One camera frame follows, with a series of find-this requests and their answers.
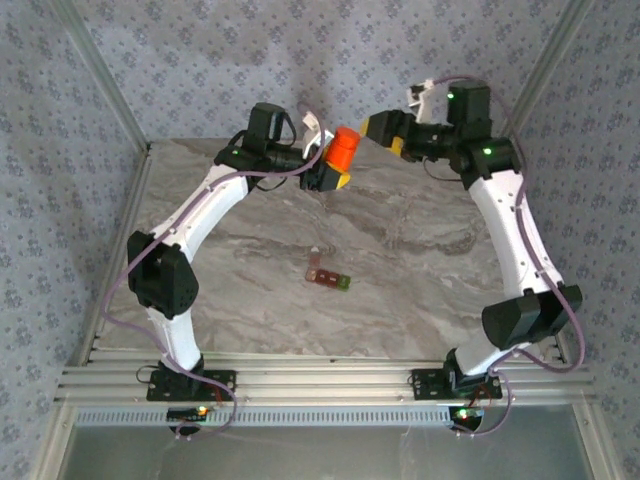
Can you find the orange pill bottle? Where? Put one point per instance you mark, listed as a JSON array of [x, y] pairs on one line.
[[339, 157]]

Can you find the red pill box marked Thur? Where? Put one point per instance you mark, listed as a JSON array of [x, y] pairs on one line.
[[310, 274]]

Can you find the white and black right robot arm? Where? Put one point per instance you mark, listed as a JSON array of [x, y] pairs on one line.
[[505, 220]]

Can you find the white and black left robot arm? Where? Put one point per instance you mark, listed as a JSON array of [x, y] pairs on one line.
[[200, 210]]

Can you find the red pill box marked Fri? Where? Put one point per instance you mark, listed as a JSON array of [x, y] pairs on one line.
[[323, 276]]

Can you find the red pill box marked Tue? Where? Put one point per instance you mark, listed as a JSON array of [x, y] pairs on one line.
[[333, 279]]

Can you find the green pill box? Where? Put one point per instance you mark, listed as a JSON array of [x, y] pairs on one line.
[[344, 282]]

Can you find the small circuit board with light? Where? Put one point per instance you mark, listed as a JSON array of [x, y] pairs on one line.
[[467, 414], [187, 413]]

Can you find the grey metal panel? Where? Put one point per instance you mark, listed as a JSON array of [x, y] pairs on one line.
[[325, 455]]

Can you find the aluminium corner post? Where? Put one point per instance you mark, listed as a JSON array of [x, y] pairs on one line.
[[546, 75], [102, 75]]

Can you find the narrow aluminium rail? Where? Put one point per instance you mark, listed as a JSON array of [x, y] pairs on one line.
[[325, 357]]

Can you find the wide aluminium rail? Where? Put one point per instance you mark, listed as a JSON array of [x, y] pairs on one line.
[[325, 387]]

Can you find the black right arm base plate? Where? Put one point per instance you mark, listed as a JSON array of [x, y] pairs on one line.
[[430, 385]]

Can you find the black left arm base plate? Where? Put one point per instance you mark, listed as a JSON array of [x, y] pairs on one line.
[[220, 385]]

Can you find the aluminium frame bar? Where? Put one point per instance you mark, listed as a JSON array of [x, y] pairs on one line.
[[52, 445], [600, 445]]

